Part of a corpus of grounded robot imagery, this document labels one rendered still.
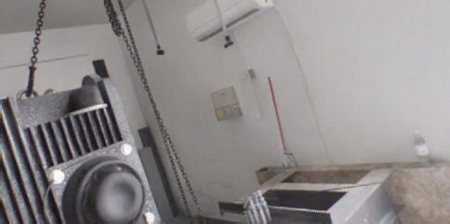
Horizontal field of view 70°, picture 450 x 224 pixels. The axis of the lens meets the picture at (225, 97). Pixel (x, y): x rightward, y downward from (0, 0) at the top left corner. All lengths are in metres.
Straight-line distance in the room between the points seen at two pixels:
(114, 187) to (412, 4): 1.83
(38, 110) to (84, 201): 0.32
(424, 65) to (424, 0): 0.37
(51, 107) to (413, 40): 1.88
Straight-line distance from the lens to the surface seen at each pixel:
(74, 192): 0.98
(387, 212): 2.34
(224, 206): 2.32
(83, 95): 1.09
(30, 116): 1.10
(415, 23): 2.18
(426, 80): 2.21
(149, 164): 4.52
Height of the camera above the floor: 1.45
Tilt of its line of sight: 1 degrees down
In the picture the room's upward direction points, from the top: 18 degrees counter-clockwise
